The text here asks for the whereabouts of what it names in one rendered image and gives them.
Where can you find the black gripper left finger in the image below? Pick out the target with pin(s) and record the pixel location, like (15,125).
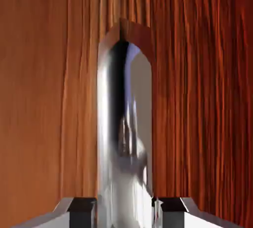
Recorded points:
(79,215)

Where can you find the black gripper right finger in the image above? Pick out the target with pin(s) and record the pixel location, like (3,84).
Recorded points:
(174,215)

